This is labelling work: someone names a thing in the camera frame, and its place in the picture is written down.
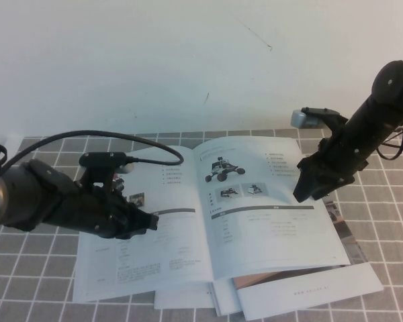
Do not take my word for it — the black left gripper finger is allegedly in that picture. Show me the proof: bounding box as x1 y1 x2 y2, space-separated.
137 211 160 233
119 230 148 241

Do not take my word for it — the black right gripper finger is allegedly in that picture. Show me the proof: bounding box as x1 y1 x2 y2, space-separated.
292 167 315 203
312 182 330 201

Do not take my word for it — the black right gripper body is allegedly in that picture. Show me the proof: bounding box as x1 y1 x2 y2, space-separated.
297 127 371 199

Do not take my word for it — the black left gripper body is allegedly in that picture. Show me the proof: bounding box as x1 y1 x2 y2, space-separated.
60 187 147 240

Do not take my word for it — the white product manual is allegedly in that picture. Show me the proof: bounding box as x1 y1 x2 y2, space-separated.
73 136 351 303

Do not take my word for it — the grey checked tablecloth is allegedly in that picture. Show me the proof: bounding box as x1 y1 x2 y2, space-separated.
0 124 403 322

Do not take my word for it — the plain white paper booklet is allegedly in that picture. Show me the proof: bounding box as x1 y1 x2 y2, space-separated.
153 280 244 317

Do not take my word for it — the brochure with photo cover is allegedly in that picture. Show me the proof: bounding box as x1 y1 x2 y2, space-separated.
233 152 385 320

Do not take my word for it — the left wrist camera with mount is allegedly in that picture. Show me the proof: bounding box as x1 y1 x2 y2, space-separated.
79 151 135 189

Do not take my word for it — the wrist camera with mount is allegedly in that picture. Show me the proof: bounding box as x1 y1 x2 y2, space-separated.
79 151 135 189
290 107 349 136

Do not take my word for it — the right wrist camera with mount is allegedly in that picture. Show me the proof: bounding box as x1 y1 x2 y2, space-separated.
290 107 349 136

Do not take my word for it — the thick black left camera cable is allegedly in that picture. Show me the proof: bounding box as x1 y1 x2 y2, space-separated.
0 129 185 189

